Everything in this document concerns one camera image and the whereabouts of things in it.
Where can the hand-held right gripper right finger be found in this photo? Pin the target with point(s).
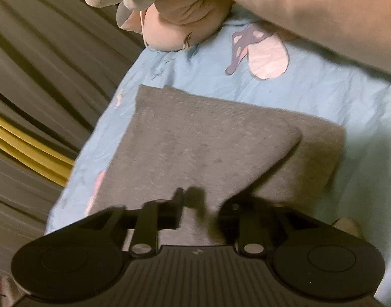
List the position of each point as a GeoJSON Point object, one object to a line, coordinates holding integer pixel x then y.
{"type": "Point", "coordinates": [228, 215]}

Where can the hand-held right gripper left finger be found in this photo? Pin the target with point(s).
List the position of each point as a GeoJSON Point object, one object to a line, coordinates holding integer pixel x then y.
{"type": "Point", "coordinates": [178, 211]}

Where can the grey pants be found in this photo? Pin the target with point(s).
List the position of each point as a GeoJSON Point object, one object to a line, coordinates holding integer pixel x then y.
{"type": "Point", "coordinates": [202, 153]}

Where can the small beige cloth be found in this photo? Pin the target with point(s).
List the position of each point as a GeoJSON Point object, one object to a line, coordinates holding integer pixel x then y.
{"type": "Point", "coordinates": [347, 227]}

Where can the light blue printed bed sheet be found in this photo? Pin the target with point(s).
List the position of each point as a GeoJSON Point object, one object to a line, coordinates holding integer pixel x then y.
{"type": "Point", "coordinates": [342, 108]}

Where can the grey curtain with yellow stripe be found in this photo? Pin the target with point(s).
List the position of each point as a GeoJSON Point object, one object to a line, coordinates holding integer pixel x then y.
{"type": "Point", "coordinates": [39, 70]}

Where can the pink and grey plush toy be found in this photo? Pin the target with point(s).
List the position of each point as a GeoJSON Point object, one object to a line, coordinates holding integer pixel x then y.
{"type": "Point", "coordinates": [179, 9]}

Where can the beige pillow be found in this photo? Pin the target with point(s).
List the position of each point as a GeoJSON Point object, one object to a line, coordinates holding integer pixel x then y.
{"type": "Point", "coordinates": [310, 9]}

